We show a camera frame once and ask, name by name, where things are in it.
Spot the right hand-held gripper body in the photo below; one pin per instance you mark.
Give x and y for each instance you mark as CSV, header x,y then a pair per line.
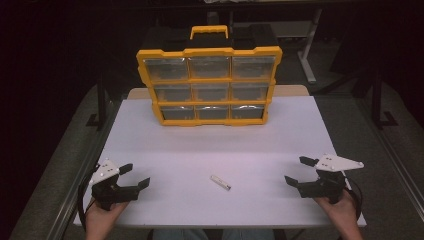
x,y
325,185

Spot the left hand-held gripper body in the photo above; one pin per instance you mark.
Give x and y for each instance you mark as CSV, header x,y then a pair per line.
x,y
106,191

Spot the small white stick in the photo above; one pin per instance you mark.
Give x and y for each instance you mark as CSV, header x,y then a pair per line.
x,y
220,182

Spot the clear plastic drawer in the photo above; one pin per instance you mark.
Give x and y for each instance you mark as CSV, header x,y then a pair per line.
x,y
247,112

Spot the yellow black drawer organizer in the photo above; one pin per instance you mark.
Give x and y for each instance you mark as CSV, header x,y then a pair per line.
x,y
210,78

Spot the person's right hand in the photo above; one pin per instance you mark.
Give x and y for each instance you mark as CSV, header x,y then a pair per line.
x,y
336,210

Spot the person's left hand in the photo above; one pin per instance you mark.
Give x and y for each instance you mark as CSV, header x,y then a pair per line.
x,y
101,220

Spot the black metal stand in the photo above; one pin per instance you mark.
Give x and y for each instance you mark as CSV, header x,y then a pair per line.
x,y
101,103
377,100

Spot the set of clear organizer drawers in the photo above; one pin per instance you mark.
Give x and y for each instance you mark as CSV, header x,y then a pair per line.
x,y
186,91

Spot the aluminium rail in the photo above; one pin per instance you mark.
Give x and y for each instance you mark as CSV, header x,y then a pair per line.
x,y
76,193
400,170

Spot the white desk frame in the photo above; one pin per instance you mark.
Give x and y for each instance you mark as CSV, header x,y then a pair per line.
x,y
308,50

